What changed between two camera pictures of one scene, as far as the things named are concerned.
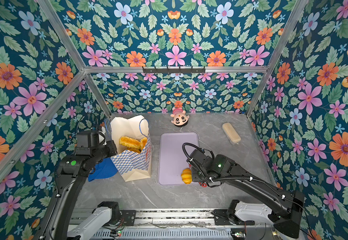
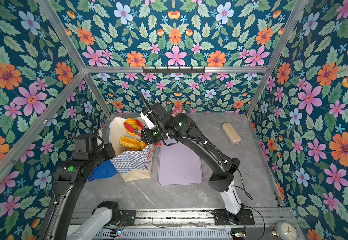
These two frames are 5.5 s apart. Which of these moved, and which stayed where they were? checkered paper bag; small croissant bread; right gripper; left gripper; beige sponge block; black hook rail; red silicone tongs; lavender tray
Moved: small croissant bread; right gripper; red silicone tongs
Stayed: beige sponge block; lavender tray; black hook rail; checkered paper bag; left gripper
